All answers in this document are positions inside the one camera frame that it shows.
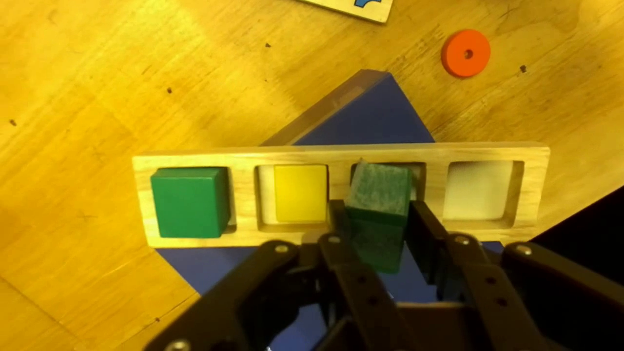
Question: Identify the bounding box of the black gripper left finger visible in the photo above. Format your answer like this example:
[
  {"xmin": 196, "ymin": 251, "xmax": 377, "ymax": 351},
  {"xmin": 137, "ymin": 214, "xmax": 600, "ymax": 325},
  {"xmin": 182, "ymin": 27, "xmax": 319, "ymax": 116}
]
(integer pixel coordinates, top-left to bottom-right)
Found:
[{"xmin": 145, "ymin": 200, "xmax": 418, "ymax": 351}]

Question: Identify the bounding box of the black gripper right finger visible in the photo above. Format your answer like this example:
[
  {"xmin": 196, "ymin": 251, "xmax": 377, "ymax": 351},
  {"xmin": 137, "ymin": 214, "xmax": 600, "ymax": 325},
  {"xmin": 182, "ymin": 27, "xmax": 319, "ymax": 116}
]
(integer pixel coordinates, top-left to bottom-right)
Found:
[{"xmin": 408, "ymin": 198, "xmax": 624, "ymax": 351}]

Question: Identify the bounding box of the green cube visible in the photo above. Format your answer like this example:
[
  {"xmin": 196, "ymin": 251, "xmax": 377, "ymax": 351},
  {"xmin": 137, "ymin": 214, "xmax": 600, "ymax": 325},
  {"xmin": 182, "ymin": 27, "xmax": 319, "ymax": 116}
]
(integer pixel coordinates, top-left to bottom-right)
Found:
[{"xmin": 342, "ymin": 161, "xmax": 416, "ymax": 274}]

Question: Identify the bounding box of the wooden slotted pallet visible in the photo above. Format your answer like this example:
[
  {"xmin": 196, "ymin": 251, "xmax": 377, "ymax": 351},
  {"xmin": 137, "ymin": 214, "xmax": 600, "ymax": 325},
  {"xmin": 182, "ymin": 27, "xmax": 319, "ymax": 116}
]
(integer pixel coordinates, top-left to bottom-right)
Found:
[{"xmin": 132, "ymin": 142, "xmax": 553, "ymax": 251}]

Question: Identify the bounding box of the flat green square block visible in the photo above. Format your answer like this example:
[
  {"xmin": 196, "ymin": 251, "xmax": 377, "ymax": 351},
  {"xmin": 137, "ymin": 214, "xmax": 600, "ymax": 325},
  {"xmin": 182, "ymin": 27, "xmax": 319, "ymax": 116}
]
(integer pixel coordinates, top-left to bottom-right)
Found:
[{"xmin": 151, "ymin": 165, "xmax": 235, "ymax": 239}]

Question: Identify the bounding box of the red disc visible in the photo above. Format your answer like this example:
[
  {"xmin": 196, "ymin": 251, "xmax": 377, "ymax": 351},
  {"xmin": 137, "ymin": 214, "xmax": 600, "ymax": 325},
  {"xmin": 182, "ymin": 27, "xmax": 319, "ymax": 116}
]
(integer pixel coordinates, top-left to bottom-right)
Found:
[{"xmin": 442, "ymin": 27, "xmax": 494, "ymax": 79}]

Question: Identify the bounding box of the white wooden peg board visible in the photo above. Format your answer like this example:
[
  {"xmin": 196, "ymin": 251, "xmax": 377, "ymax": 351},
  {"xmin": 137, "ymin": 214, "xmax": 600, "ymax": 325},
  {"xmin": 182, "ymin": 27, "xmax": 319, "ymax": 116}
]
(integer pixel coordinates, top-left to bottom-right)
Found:
[{"xmin": 303, "ymin": 0, "xmax": 397, "ymax": 25}]

